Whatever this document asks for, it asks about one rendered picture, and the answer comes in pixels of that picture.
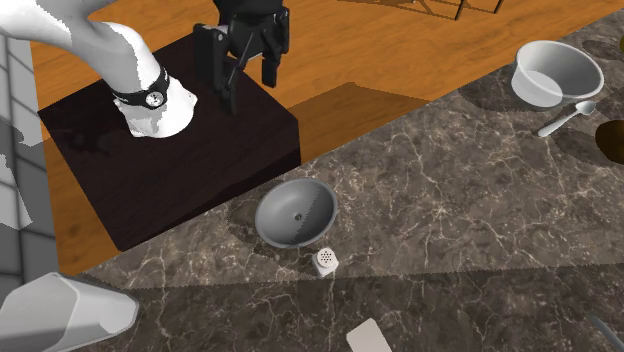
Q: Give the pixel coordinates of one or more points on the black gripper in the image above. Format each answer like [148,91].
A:
[253,29]

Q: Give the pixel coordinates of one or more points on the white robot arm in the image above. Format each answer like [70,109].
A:
[122,53]

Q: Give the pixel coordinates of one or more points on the dark wooden robot stand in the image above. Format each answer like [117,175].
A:
[195,161]

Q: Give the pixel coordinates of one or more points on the grey bowl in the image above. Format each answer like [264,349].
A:
[287,214]

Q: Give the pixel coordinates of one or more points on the white salt shaker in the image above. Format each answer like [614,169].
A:
[325,263]

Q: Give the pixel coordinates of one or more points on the white bowl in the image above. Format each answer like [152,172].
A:
[546,83]

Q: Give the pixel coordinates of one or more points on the white flat card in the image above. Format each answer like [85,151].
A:
[369,337]

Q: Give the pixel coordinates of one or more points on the grey white cup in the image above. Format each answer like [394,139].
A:
[53,312]

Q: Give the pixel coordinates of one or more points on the white spoon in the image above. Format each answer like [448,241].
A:
[560,122]

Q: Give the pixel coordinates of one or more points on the brown round object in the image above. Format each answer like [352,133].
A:
[612,144]

